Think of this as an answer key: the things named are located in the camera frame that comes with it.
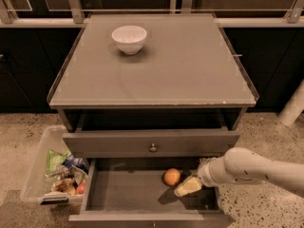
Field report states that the white cylindrical post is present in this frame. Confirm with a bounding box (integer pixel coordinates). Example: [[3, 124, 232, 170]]
[[278, 80, 304, 126]]

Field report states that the red apple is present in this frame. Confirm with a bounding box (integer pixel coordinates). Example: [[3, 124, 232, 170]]
[[76, 182, 86, 195]]

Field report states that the orange fruit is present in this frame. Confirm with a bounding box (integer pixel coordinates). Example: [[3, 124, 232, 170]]
[[163, 168, 181, 186]]

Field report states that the metal window frame rail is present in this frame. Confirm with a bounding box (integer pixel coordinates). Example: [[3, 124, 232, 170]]
[[0, 0, 304, 28]]

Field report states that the green snack bag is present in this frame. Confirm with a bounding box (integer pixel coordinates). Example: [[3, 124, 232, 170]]
[[46, 149, 70, 175]]

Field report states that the round metal drawer knob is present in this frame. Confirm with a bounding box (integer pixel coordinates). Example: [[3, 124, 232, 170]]
[[149, 142, 158, 153]]

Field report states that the grey open middle drawer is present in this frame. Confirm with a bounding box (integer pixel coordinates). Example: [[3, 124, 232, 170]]
[[69, 158, 234, 228]]

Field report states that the grey drawer cabinet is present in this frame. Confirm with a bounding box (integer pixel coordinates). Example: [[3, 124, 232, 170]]
[[47, 12, 260, 228]]

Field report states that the grey upper drawer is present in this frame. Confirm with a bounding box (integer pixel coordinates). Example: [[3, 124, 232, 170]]
[[63, 128, 239, 158]]

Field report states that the clear plastic bin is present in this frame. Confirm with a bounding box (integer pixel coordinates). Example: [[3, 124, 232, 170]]
[[20, 125, 84, 205]]

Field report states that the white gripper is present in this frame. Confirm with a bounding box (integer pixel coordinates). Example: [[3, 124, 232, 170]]
[[174, 158, 220, 197]]

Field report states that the white ceramic bowl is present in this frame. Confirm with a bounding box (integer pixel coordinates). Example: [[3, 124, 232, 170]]
[[111, 26, 147, 55]]

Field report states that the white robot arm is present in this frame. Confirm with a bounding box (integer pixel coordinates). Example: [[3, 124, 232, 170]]
[[174, 147, 304, 198]]

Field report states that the blue snack packet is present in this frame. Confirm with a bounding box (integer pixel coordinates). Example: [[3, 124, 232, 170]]
[[63, 155, 86, 170]]

